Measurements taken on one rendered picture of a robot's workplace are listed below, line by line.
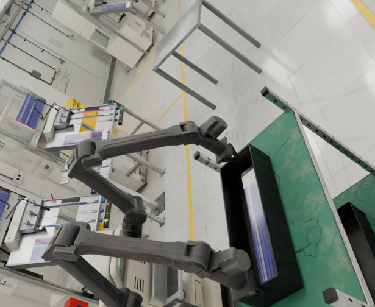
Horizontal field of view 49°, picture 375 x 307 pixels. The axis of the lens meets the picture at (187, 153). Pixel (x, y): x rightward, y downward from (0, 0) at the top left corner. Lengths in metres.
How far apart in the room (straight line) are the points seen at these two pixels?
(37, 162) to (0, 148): 0.39
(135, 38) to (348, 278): 6.87
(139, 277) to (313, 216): 0.72
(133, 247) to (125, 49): 6.84
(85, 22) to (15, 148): 3.56
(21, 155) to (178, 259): 3.82
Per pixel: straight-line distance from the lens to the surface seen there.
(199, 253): 1.13
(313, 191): 1.43
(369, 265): 1.96
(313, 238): 1.36
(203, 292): 1.91
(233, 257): 1.11
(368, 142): 2.75
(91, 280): 1.37
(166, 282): 1.74
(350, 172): 2.71
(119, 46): 7.85
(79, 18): 7.72
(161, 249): 1.15
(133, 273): 1.68
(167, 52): 4.00
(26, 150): 4.74
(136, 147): 1.48
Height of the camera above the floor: 1.93
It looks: 26 degrees down
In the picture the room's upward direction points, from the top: 60 degrees counter-clockwise
